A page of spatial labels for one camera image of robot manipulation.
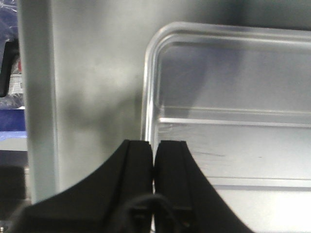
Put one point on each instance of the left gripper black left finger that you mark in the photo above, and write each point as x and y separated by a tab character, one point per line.
93	204

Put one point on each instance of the small silver tray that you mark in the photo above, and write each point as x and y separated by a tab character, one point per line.
241	99

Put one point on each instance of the large silver tray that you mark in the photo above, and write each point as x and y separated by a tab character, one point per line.
83	64

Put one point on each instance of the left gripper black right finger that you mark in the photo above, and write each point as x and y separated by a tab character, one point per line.
193	199

